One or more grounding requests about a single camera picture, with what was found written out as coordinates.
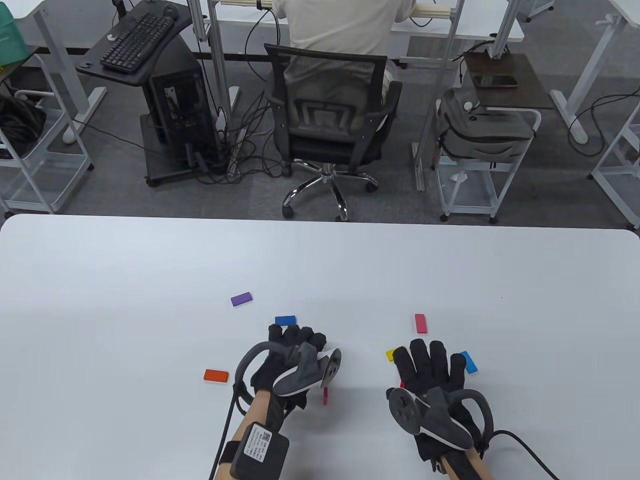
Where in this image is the black bag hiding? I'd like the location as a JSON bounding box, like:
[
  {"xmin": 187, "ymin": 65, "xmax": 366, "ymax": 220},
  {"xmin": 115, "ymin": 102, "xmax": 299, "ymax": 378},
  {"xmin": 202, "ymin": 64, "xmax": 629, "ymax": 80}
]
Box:
[{"xmin": 0, "ymin": 95, "xmax": 47, "ymax": 157}]

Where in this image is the brown wooden board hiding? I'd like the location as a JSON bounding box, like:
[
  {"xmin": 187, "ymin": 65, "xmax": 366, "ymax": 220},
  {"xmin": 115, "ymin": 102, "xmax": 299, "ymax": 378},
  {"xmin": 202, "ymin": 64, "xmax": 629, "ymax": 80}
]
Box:
[{"xmin": 462, "ymin": 52, "xmax": 555, "ymax": 110}]

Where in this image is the grey tracking controller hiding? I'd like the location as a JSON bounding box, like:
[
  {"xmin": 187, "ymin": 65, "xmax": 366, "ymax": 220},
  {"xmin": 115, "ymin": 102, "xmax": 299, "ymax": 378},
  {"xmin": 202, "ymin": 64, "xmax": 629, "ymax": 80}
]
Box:
[
  {"xmin": 233, "ymin": 341, "xmax": 343, "ymax": 417},
  {"xmin": 386, "ymin": 386, "xmax": 496, "ymax": 453}
]

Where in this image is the black mesh office chair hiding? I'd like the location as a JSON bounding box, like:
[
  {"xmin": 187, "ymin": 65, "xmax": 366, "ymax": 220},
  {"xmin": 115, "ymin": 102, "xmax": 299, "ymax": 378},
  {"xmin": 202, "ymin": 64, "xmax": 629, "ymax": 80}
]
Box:
[{"xmin": 263, "ymin": 43, "xmax": 403, "ymax": 222}]

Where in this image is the aluminium frame post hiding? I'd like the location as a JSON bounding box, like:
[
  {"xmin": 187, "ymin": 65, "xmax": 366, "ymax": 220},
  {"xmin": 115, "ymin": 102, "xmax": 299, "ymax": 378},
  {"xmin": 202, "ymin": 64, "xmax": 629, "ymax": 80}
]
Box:
[{"xmin": 206, "ymin": 0, "xmax": 234, "ymax": 120}]

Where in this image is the black keyboard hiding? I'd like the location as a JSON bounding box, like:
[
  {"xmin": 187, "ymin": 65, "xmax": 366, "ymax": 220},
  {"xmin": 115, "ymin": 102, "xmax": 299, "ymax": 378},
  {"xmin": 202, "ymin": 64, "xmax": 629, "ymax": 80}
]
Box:
[{"xmin": 100, "ymin": 12, "xmax": 176, "ymax": 75}]

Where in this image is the black glove cable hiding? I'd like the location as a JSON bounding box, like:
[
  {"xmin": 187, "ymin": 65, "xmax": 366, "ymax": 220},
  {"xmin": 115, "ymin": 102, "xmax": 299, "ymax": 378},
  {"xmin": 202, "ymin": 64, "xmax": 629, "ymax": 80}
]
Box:
[
  {"xmin": 482, "ymin": 431, "xmax": 561, "ymax": 480},
  {"xmin": 208, "ymin": 385, "xmax": 241, "ymax": 480}
]

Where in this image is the black smartphone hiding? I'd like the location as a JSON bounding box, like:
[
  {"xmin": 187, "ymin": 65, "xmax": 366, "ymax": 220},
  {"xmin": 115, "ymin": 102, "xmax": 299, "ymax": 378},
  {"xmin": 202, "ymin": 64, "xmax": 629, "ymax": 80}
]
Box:
[{"xmin": 472, "ymin": 75, "xmax": 519, "ymax": 89}]

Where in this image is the person's right hand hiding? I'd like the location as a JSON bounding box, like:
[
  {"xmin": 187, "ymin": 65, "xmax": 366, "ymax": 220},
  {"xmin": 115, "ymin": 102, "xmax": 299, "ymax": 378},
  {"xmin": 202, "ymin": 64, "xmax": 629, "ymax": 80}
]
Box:
[{"xmin": 391, "ymin": 339, "xmax": 483, "ymax": 463}]

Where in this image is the beige wooden rail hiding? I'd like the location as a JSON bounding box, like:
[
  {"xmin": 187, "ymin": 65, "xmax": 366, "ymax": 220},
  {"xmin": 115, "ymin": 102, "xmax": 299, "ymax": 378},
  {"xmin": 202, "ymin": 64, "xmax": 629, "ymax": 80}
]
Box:
[{"xmin": 410, "ymin": 2, "xmax": 454, "ymax": 20}]

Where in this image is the tangle of black floor cables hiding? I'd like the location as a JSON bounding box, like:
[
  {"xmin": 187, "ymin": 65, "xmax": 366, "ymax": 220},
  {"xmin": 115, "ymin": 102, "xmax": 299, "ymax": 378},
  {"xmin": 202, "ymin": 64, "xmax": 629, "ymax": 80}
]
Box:
[{"xmin": 197, "ymin": 90, "xmax": 292, "ymax": 185}]

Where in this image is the white power strip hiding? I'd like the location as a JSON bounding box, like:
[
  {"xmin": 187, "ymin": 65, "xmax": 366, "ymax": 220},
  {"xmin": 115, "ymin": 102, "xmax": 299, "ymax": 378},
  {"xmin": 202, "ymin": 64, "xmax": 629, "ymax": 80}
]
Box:
[{"xmin": 227, "ymin": 127, "xmax": 249, "ymax": 177}]

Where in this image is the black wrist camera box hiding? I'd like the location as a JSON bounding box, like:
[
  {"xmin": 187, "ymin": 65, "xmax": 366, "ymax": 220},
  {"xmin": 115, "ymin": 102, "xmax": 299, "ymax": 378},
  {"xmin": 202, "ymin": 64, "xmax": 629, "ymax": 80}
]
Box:
[{"xmin": 222, "ymin": 422, "xmax": 291, "ymax": 480}]

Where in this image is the green storage box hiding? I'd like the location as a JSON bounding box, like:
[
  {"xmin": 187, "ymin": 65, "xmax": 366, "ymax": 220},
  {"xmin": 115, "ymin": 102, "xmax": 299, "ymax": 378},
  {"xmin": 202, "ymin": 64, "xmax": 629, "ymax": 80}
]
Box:
[{"xmin": 0, "ymin": 4, "xmax": 31, "ymax": 65}]

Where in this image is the black computer cart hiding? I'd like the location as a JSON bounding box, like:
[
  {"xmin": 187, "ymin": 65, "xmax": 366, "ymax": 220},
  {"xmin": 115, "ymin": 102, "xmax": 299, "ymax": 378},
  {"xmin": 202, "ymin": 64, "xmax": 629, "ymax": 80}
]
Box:
[{"xmin": 76, "ymin": 0, "xmax": 227, "ymax": 189}]

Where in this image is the person's left hand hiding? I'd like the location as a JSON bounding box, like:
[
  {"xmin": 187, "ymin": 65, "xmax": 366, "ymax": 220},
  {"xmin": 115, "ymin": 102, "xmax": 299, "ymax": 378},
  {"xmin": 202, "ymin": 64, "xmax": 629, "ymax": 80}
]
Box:
[{"xmin": 249, "ymin": 323, "xmax": 328, "ymax": 412}]

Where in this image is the black computer tower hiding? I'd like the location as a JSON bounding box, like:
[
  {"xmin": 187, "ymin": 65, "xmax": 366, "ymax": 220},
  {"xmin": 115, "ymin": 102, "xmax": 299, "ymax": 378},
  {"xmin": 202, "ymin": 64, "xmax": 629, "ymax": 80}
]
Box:
[{"xmin": 148, "ymin": 47, "xmax": 222, "ymax": 167}]

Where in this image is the white desk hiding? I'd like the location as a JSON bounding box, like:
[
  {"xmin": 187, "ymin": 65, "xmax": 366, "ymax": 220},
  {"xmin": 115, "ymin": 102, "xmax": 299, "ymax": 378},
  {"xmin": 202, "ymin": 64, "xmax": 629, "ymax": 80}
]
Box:
[
  {"xmin": 550, "ymin": 0, "xmax": 640, "ymax": 147},
  {"xmin": 207, "ymin": 0, "xmax": 525, "ymax": 43},
  {"xmin": 11, "ymin": 0, "xmax": 108, "ymax": 146}
]

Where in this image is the person's left forearm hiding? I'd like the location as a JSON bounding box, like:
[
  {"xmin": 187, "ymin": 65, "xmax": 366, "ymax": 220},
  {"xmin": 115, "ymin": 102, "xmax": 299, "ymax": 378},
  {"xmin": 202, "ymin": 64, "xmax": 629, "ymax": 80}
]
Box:
[{"xmin": 215, "ymin": 390, "xmax": 282, "ymax": 480}]

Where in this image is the grey backpack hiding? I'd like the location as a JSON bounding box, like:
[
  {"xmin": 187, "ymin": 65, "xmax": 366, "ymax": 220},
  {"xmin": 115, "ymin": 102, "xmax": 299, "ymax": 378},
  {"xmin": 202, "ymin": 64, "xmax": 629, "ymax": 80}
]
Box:
[{"xmin": 436, "ymin": 87, "xmax": 536, "ymax": 164}]

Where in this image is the person's right forearm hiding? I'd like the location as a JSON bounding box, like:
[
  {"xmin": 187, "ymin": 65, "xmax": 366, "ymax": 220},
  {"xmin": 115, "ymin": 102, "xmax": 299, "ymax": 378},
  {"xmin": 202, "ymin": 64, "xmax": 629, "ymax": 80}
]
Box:
[{"xmin": 435, "ymin": 446, "xmax": 496, "ymax": 480}]

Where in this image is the white wheeled cart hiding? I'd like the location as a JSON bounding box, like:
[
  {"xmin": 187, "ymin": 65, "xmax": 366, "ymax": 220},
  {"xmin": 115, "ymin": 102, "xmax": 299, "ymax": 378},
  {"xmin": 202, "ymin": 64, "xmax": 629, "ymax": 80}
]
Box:
[
  {"xmin": 434, "ymin": 107, "xmax": 543, "ymax": 224},
  {"xmin": 0, "ymin": 52, "xmax": 95, "ymax": 215}
]

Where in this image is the white desk frame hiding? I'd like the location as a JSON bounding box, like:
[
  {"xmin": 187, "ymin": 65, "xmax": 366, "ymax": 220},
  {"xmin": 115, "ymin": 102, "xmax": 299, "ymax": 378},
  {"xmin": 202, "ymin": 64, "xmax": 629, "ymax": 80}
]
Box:
[{"xmin": 590, "ymin": 107, "xmax": 640, "ymax": 230}]

